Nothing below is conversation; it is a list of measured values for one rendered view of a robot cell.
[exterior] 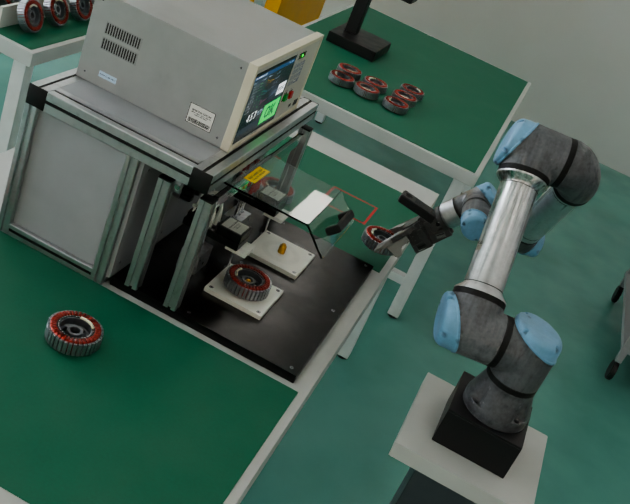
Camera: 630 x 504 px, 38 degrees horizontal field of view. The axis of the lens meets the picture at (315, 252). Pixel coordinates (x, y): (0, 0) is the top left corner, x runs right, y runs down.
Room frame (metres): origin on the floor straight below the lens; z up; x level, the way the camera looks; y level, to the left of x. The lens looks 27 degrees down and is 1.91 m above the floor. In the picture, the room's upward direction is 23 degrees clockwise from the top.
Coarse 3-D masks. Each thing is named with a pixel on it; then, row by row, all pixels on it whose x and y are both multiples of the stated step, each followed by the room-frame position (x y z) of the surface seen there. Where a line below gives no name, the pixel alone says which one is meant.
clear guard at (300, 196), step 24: (264, 168) 1.91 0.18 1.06; (288, 168) 1.97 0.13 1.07; (264, 192) 1.80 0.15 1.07; (288, 192) 1.85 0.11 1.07; (312, 192) 1.90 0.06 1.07; (336, 192) 1.95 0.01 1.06; (288, 216) 1.74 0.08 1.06; (312, 216) 1.78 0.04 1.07; (336, 216) 1.89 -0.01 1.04; (336, 240) 1.83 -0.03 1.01
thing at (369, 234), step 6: (366, 228) 2.35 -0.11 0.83; (372, 228) 2.36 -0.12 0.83; (378, 228) 2.37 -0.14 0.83; (384, 228) 2.39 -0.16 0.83; (366, 234) 2.31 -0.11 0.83; (372, 234) 2.31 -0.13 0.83; (378, 234) 2.37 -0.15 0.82; (384, 234) 2.37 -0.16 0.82; (390, 234) 2.37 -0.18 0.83; (366, 240) 2.30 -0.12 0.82; (372, 240) 2.29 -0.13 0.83; (378, 240) 2.30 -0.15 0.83; (372, 246) 2.29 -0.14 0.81; (378, 252) 2.28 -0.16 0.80; (384, 252) 2.29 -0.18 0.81
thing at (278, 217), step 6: (240, 192) 2.09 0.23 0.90; (240, 198) 2.09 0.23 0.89; (246, 198) 2.09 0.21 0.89; (252, 198) 2.09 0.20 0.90; (240, 204) 2.10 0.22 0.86; (252, 204) 2.08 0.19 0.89; (258, 204) 2.08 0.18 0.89; (264, 204) 2.08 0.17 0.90; (240, 210) 2.12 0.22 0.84; (264, 210) 2.08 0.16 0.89; (270, 210) 2.08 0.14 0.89; (276, 210) 2.08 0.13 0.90; (234, 216) 2.10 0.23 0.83; (270, 216) 2.08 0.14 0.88; (276, 216) 2.08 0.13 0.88; (282, 216) 2.10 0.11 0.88
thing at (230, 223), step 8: (224, 224) 1.86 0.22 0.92; (232, 224) 1.87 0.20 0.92; (240, 224) 1.89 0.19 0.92; (208, 232) 1.85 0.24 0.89; (216, 232) 1.85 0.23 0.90; (224, 232) 1.84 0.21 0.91; (232, 232) 1.84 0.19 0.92; (240, 232) 1.85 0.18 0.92; (248, 232) 1.88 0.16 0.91; (216, 240) 1.84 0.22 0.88; (224, 240) 1.84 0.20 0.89; (232, 240) 1.84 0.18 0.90; (240, 240) 1.84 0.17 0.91; (232, 248) 1.84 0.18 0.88; (240, 248) 1.86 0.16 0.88; (248, 248) 1.87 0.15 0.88; (240, 256) 1.84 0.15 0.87
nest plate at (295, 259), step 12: (264, 240) 2.12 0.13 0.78; (276, 240) 2.15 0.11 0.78; (252, 252) 2.04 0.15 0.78; (264, 252) 2.06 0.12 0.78; (276, 252) 2.09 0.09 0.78; (288, 252) 2.12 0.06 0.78; (300, 252) 2.14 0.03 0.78; (276, 264) 2.03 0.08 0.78; (288, 264) 2.06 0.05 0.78; (300, 264) 2.08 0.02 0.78; (288, 276) 2.02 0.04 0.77
